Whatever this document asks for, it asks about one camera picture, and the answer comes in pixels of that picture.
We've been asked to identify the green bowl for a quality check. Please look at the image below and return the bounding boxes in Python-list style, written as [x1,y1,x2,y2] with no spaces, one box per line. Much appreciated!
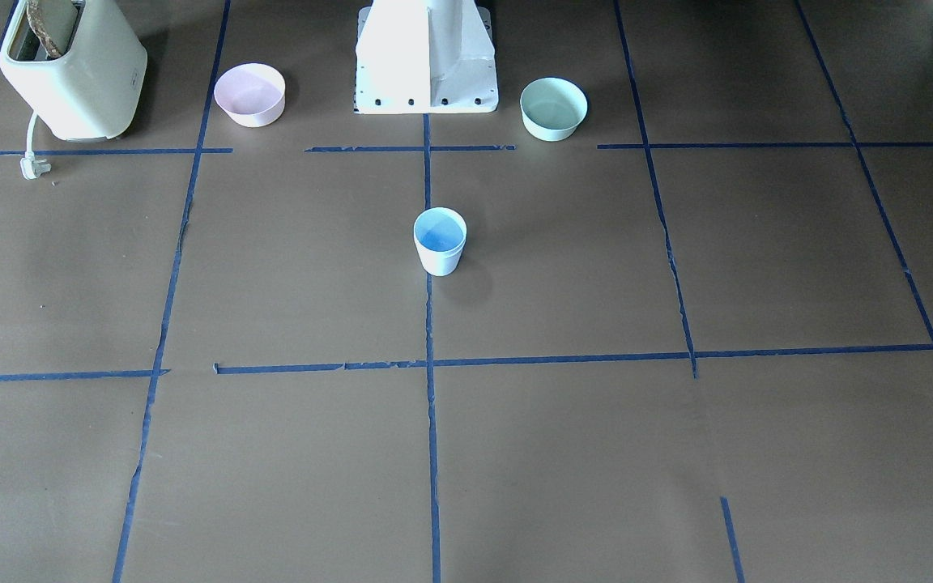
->
[519,77,589,143]

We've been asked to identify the pink bowl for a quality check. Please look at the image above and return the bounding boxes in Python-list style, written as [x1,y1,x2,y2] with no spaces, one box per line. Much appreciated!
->
[212,62,288,128]

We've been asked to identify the light blue cup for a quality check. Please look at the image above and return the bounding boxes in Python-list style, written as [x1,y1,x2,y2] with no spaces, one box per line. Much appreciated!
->
[415,232,467,277]
[412,207,467,253]

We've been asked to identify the white plug and cord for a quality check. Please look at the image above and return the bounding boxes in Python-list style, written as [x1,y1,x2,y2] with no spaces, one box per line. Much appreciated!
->
[19,112,53,181]

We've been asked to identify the white pillar base plate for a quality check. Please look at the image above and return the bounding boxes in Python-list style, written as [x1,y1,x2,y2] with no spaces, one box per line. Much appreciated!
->
[353,1,500,115]

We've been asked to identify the slice of toast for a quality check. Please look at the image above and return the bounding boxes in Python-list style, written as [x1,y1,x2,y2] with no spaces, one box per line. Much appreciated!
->
[25,1,80,60]

